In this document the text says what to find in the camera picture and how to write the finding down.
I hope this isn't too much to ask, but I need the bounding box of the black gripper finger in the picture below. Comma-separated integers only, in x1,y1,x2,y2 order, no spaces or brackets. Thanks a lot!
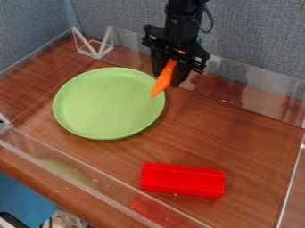
172,60,192,87
152,48,169,77

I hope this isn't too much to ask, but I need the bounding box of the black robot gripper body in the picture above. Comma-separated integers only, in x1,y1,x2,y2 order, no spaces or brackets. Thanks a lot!
142,25,212,73

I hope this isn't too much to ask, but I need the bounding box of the orange toy carrot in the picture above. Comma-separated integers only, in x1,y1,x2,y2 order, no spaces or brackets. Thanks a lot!
150,59,177,97

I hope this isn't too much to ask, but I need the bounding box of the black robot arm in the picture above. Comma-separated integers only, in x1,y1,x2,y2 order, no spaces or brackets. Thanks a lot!
142,0,213,87

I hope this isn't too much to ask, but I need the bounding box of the green round plate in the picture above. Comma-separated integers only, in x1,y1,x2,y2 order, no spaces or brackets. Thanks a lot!
53,67,166,141

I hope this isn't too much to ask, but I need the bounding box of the red rectangular block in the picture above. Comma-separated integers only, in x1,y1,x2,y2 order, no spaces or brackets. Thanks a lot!
141,162,225,199

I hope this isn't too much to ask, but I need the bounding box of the black cable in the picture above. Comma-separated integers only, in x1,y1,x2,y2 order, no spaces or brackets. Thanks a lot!
198,0,214,34

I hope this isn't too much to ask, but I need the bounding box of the clear acrylic enclosure wall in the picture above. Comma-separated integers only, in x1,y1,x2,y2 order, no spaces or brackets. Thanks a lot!
0,28,305,228

